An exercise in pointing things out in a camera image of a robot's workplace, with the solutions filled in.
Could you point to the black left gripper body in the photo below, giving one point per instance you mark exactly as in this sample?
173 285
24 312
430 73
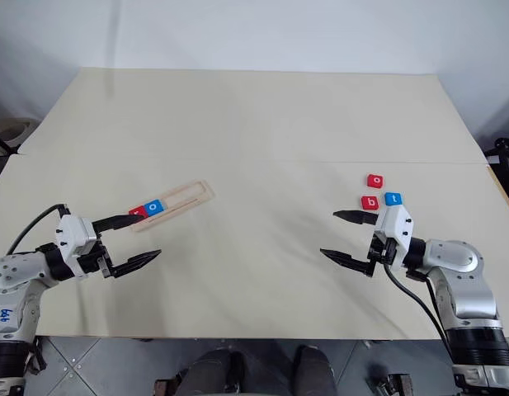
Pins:
99 260

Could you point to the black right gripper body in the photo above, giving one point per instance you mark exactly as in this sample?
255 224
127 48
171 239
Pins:
381 249

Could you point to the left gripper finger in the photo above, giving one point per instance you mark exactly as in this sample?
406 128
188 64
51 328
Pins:
120 221
134 264

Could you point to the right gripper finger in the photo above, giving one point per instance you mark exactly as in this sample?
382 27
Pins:
345 259
355 216

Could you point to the red letter tile b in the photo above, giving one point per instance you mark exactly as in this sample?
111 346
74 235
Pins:
370 202

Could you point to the red letter tile r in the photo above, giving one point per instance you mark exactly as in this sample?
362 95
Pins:
138 211

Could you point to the blue letter tile o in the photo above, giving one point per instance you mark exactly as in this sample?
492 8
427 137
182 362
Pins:
153 207

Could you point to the red letter tile o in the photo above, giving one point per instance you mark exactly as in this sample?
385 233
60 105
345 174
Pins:
375 180

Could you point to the blue letter tile t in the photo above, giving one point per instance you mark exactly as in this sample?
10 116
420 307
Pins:
393 199

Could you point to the wooden tile rack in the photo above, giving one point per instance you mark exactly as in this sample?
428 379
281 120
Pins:
184 199

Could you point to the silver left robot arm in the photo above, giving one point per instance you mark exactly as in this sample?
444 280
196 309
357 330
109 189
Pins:
15 272

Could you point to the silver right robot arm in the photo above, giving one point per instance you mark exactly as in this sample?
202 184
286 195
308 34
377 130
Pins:
456 255

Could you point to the dark rounded shape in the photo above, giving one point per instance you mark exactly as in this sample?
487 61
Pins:
215 373
316 371

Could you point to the brown foot block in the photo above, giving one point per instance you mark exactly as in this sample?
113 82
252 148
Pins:
167 387
394 385

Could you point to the round wooden stool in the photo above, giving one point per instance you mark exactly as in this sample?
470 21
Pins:
10 130

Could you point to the black equipment stand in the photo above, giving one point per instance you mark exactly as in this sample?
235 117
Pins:
503 150

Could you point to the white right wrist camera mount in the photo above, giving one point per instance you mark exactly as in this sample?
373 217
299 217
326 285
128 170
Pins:
396 224

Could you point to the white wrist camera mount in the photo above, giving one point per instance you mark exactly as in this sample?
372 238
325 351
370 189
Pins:
74 233
396 224

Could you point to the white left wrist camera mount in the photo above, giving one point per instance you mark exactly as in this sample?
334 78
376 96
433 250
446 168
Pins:
74 233

